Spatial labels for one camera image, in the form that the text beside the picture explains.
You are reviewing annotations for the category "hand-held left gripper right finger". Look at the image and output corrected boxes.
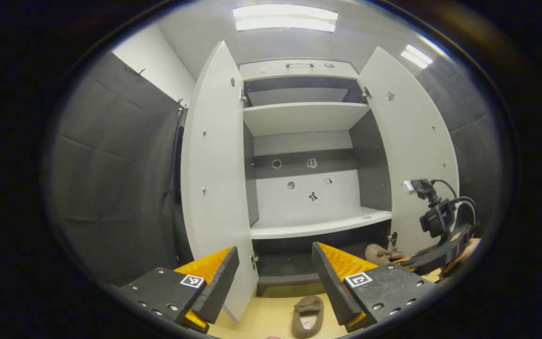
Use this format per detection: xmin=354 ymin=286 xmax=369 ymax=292
xmin=311 ymin=242 xmax=437 ymax=333

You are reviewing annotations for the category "white shoe cabinet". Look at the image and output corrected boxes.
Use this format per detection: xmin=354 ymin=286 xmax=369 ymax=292
xmin=238 ymin=59 xmax=394 ymax=298

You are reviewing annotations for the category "brown fuzzy shoe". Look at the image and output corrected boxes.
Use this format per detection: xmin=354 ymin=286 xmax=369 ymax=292
xmin=364 ymin=243 xmax=406 ymax=266
xmin=291 ymin=295 xmax=324 ymax=339

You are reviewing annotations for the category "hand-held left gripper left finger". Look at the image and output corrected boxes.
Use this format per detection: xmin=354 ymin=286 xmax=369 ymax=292
xmin=118 ymin=246 xmax=240 ymax=335

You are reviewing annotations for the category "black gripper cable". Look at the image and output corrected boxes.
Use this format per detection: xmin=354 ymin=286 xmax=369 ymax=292
xmin=431 ymin=179 xmax=478 ymax=227

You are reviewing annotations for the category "small ceiling light panel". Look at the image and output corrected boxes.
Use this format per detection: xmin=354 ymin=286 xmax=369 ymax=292
xmin=400 ymin=44 xmax=434 ymax=70

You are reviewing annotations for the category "black backdrop cloth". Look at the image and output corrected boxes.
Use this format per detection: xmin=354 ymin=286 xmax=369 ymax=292
xmin=43 ymin=51 xmax=196 ymax=288
xmin=424 ymin=54 xmax=504 ymax=226

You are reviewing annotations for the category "large ceiling light panel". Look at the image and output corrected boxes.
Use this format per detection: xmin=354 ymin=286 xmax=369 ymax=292
xmin=232 ymin=4 xmax=339 ymax=33

